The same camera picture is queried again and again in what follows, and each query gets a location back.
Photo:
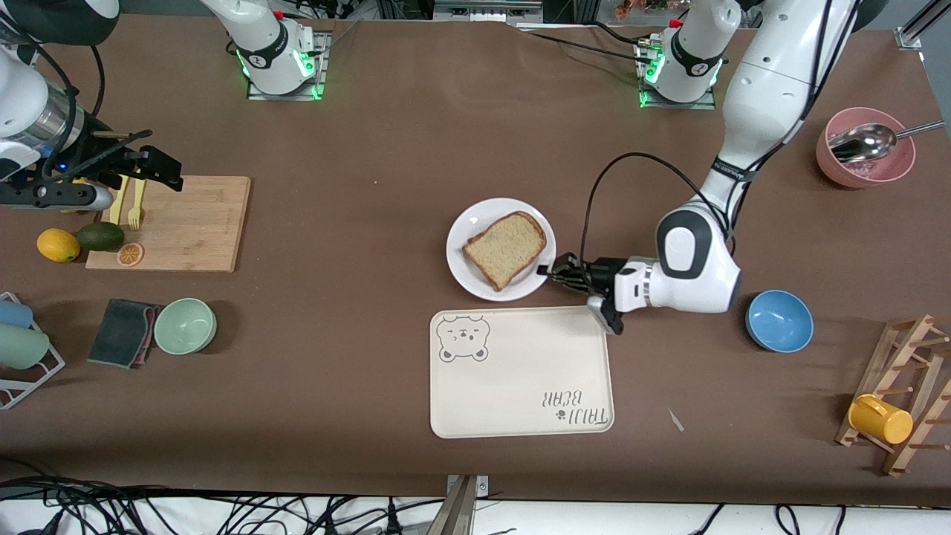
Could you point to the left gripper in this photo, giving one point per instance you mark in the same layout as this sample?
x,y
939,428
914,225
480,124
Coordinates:
x,y
603,273

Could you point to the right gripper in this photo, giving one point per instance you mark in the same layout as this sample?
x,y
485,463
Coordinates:
x,y
104,160

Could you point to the brown bread slice plain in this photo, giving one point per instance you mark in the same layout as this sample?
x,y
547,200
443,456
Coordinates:
x,y
509,249

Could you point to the yellow plastic fork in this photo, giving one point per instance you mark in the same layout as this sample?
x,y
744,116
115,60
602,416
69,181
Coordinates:
x,y
135,212

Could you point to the metal table edge bracket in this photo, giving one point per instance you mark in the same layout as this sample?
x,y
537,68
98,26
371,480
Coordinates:
x,y
462,513

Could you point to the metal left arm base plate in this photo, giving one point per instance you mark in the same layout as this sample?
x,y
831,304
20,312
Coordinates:
x,y
680,105

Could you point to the pale green bowl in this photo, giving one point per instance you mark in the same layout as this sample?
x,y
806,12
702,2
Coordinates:
x,y
185,326

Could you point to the yellow plastic knife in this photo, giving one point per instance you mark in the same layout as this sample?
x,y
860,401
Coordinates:
x,y
117,215

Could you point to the yellow mug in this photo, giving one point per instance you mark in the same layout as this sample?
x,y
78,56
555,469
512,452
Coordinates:
x,y
884,422

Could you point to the pale green cup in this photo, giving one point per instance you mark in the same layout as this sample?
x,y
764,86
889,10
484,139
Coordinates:
x,y
21,347

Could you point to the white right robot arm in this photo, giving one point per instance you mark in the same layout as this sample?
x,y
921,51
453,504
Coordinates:
x,y
260,44

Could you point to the pink bowl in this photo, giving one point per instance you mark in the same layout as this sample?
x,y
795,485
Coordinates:
x,y
865,174

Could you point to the cream tray with bear print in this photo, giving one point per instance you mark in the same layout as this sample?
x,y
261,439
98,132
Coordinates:
x,y
520,386

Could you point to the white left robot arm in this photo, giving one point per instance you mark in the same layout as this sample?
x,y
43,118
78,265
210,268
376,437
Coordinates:
x,y
765,96

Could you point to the light blue cup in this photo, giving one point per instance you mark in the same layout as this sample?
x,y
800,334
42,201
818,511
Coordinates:
x,y
13,313

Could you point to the small grey paper scrap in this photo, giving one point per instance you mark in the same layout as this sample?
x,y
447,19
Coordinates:
x,y
675,420

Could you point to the grey folded cloth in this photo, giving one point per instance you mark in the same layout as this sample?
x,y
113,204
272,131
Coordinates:
x,y
119,333

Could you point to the wooden mug rack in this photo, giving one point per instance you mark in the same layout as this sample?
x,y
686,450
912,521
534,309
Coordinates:
x,y
910,357

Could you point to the dark green avocado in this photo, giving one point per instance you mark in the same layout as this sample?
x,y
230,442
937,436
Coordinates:
x,y
100,236

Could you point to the orange slice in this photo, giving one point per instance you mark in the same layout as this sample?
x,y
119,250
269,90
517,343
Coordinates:
x,y
130,255

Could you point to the yellow lemon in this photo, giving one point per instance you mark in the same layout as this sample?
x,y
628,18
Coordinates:
x,y
58,245

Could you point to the wooden cutting board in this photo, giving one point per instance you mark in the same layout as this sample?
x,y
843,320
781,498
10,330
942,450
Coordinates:
x,y
193,223

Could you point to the blue bowl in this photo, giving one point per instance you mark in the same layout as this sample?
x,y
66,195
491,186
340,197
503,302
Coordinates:
x,y
779,321

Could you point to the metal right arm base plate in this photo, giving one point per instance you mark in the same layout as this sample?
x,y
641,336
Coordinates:
x,y
286,96

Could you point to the white round plate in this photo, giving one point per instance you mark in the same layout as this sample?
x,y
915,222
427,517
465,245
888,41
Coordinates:
x,y
464,264

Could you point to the metal spoon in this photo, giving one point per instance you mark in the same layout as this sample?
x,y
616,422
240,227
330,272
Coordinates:
x,y
862,143

